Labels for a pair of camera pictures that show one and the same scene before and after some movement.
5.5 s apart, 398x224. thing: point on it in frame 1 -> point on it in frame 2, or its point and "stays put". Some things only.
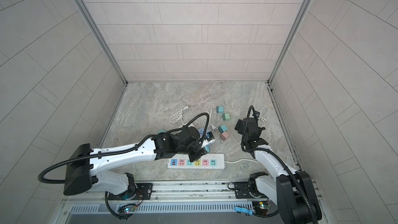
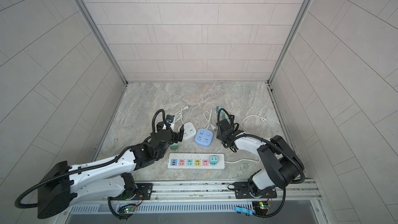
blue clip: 242,209 stays put
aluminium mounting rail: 196,192 stays put
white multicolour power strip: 208,161 stays put
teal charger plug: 219,109 stays put
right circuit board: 260,207 stays put
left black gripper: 198,155 -> 176,139
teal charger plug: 207,147 -> 213,160
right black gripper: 241,129 -> 219,135
